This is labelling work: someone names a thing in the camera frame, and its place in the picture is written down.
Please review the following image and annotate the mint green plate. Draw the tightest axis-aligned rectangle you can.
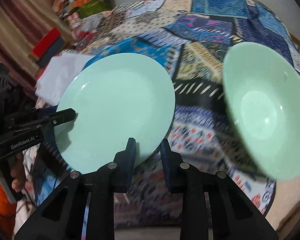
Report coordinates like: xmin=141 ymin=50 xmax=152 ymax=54
xmin=55 ymin=53 xmax=175 ymax=173

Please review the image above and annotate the person's left hand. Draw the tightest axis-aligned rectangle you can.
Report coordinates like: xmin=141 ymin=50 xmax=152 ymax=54
xmin=11 ymin=153 xmax=26 ymax=192

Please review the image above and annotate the white folded cloth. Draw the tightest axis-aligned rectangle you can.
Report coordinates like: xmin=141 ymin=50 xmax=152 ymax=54
xmin=35 ymin=52 xmax=93 ymax=106

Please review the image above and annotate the red box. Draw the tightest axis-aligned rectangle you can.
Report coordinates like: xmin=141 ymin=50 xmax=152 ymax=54
xmin=29 ymin=28 xmax=61 ymax=60

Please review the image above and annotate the mint green bowl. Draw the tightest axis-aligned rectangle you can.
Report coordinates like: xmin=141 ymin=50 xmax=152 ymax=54
xmin=223 ymin=42 xmax=300 ymax=180

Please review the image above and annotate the clutter pile of boxes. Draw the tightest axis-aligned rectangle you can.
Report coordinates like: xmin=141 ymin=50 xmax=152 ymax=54
xmin=51 ymin=0 xmax=111 ymax=21

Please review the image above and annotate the blue patchwork quilt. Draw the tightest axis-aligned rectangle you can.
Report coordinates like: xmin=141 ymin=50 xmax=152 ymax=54
xmin=14 ymin=0 xmax=300 ymax=230

